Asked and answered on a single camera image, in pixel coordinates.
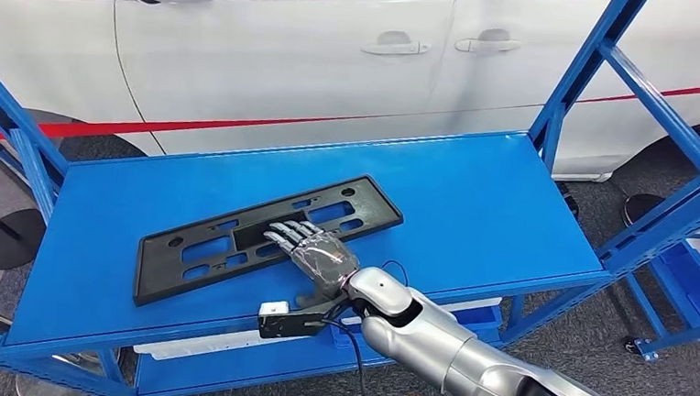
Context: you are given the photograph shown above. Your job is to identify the black round stand base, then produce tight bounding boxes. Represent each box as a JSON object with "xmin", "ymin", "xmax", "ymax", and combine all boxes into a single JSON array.
[{"xmin": 620, "ymin": 192, "xmax": 668, "ymax": 230}]

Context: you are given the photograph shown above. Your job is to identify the black plastic frame part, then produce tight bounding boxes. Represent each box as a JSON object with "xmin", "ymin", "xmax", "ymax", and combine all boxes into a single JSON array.
[{"xmin": 131, "ymin": 160, "xmax": 408, "ymax": 324}]

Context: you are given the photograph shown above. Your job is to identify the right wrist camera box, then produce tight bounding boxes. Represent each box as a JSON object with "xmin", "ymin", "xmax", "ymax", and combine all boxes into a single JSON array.
[{"xmin": 256, "ymin": 299, "xmax": 351, "ymax": 345}]

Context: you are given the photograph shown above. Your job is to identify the red barrier belt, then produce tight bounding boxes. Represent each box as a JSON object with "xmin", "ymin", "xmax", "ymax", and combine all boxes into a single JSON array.
[{"xmin": 0, "ymin": 35, "xmax": 700, "ymax": 182}]

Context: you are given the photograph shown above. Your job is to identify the blue plastic crate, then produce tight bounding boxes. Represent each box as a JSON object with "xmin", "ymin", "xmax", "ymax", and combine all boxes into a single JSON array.
[
  {"xmin": 646, "ymin": 238, "xmax": 700, "ymax": 332},
  {"xmin": 328, "ymin": 295, "xmax": 506, "ymax": 360}
]

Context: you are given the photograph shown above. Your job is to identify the blue steel shelf rack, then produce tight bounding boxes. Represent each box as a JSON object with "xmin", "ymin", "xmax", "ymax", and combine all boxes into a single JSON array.
[{"xmin": 0, "ymin": 0, "xmax": 700, "ymax": 396}]

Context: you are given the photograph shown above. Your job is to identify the black camera cable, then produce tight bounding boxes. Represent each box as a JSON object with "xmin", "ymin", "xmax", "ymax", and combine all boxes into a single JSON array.
[{"xmin": 316, "ymin": 317, "xmax": 377, "ymax": 396}]

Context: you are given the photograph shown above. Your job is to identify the white car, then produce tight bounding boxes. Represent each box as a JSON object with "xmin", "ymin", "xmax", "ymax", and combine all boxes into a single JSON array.
[{"xmin": 0, "ymin": 0, "xmax": 700, "ymax": 190}]

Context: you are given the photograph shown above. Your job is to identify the blue wheeled shelf rack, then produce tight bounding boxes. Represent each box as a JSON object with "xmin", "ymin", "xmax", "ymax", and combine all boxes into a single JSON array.
[{"xmin": 617, "ymin": 227, "xmax": 700, "ymax": 367}]

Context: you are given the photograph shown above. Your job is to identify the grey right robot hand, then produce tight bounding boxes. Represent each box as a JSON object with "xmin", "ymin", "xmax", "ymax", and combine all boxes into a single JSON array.
[{"xmin": 257, "ymin": 216, "xmax": 366, "ymax": 314}]

